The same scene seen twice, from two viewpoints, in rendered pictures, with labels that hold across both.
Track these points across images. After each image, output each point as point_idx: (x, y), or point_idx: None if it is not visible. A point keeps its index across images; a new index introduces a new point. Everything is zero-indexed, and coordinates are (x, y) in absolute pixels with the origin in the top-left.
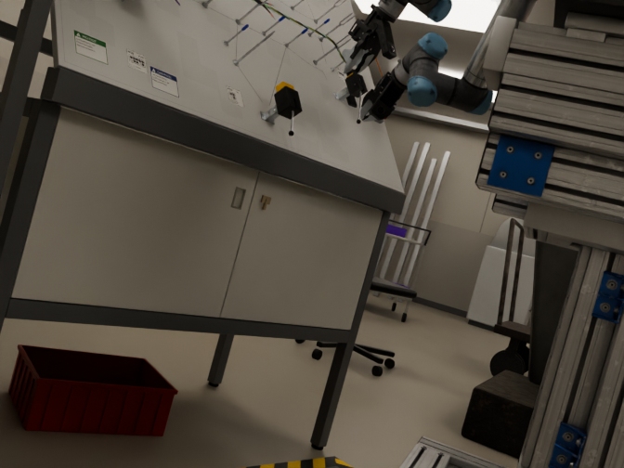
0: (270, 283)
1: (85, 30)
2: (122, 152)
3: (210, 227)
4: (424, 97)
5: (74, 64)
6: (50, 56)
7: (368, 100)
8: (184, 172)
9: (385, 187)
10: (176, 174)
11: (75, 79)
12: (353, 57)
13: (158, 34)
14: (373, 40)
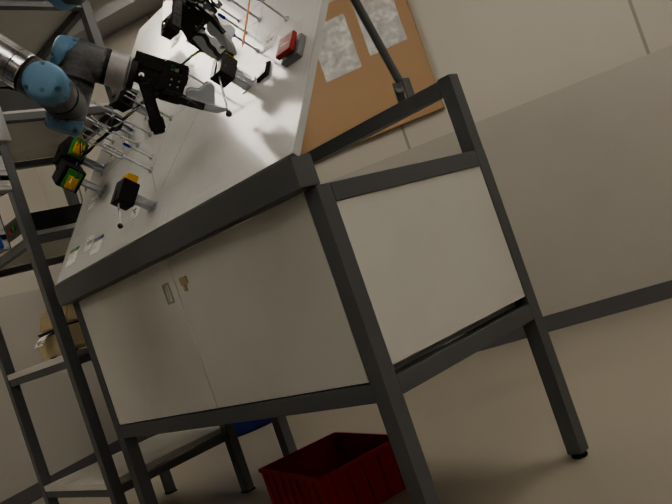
0: (236, 358)
1: (75, 245)
2: (105, 308)
3: (167, 330)
4: (58, 130)
5: (61, 277)
6: None
7: None
8: (132, 298)
9: (263, 170)
10: (130, 302)
11: (58, 287)
12: (200, 50)
13: (109, 204)
14: (184, 19)
